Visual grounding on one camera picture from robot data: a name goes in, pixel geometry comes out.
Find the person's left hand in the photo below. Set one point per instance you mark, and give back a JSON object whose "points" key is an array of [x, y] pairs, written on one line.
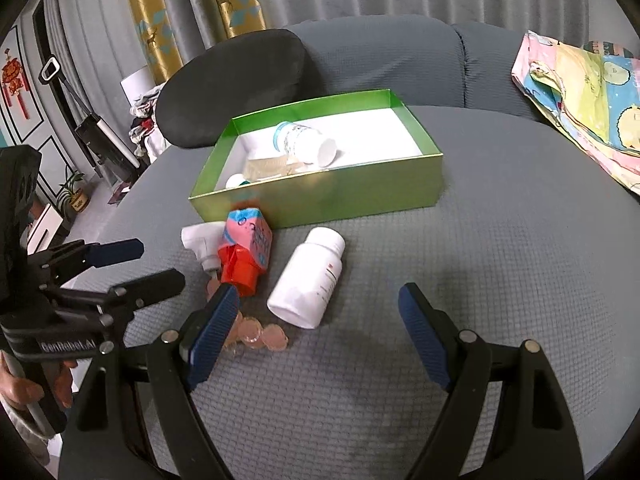
{"points": [[20, 390]]}

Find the white paper bag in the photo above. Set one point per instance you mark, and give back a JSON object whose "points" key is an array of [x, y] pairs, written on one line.
{"points": [[137, 85]]}

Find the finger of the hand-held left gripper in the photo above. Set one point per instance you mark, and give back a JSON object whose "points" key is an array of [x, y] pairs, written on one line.
{"points": [[150, 285], [117, 252]]}

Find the phone holder stand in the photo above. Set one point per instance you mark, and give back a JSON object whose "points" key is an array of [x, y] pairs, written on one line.
{"points": [[50, 71]]}

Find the white cabinet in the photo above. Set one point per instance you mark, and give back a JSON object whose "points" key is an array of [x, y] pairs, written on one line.
{"points": [[47, 225]]}

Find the white spray nozzle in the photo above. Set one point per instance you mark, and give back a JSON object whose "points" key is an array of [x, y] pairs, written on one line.
{"points": [[200, 240]]}

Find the dark grey cushion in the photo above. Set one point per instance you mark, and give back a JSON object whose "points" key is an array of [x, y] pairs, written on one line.
{"points": [[230, 90]]}

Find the black stand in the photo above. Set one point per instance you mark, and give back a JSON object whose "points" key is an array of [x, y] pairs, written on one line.
{"points": [[107, 150]]}

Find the large white bottle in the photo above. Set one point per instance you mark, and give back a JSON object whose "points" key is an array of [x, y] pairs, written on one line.
{"points": [[305, 280]]}

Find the potted plant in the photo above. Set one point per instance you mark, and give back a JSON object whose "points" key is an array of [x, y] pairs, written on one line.
{"points": [[75, 195]]}

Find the green cardboard box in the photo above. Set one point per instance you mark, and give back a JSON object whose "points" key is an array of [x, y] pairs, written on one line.
{"points": [[350, 195]]}

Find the pink blister cup strip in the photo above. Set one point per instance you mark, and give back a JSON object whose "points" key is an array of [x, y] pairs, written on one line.
{"points": [[270, 337]]}

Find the clear plastic packet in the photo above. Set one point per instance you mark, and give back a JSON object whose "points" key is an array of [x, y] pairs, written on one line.
{"points": [[265, 167]]}

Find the red blue carton pack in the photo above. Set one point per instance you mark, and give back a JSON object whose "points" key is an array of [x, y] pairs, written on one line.
{"points": [[245, 245]]}

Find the printed blanket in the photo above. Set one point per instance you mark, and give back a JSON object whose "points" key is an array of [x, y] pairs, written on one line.
{"points": [[590, 110]]}

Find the red knot wall ornament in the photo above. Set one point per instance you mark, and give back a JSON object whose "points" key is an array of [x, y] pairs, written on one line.
{"points": [[12, 72]]}

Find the white bottle with teal label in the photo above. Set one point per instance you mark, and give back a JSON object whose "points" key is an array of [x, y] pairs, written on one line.
{"points": [[300, 142]]}

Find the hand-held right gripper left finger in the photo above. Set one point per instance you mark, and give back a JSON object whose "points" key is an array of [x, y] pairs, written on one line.
{"points": [[215, 340]]}

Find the pile of clothes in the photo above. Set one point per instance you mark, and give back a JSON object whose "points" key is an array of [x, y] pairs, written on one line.
{"points": [[142, 125]]}

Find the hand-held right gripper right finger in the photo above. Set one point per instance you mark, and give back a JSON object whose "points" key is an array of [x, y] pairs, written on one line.
{"points": [[422, 340]]}

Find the grey sofa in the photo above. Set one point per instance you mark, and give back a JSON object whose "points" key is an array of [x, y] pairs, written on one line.
{"points": [[500, 260]]}

